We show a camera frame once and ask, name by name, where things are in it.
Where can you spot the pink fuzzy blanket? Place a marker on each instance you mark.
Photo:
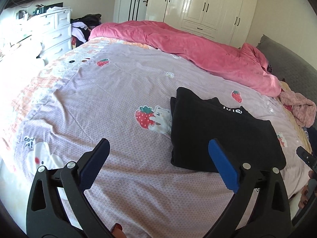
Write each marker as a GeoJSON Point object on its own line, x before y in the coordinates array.
{"type": "Point", "coordinates": [302, 108]}

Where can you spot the lilac strawberry bed sheet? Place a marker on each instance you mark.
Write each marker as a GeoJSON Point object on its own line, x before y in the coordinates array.
{"type": "Point", "coordinates": [121, 91]}

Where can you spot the pink duvet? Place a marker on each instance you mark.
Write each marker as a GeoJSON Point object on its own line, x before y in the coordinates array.
{"type": "Point", "coordinates": [246, 65]}

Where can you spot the left hand red nails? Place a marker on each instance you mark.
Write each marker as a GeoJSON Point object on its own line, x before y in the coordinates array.
{"type": "Point", "coordinates": [117, 231]}

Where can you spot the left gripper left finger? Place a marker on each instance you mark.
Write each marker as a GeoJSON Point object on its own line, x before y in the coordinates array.
{"type": "Point", "coordinates": [46, 217]}

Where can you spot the white drawer chest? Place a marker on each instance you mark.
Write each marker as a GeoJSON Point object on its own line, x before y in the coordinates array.
{"type": "Point", "coordinates": [52, 30]}

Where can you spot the grey quilted headboard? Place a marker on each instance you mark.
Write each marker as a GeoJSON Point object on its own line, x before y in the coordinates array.
{"type": "Point", "coordinates": [290, 67]}

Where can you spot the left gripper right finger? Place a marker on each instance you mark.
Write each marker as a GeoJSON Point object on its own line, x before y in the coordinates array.
{"type": "Point", "coordinates": [271, 213]}

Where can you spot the right hand dark nails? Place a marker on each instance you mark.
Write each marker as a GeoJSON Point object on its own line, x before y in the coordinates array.
{"type": "Point", "coordinates": [304, 197]}

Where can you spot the dark clothes pile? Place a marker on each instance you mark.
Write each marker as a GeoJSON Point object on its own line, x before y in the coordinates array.
{"type": "Point", "coordinates": [82, 27]}

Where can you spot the black orange printed garment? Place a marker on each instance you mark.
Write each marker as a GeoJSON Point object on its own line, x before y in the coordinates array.
{"type": "Point", "coordinates": [195, 122]}

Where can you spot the white wardrobe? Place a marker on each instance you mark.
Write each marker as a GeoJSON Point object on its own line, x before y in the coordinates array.
{"type": "Point", "coordinates": [224, 21]}

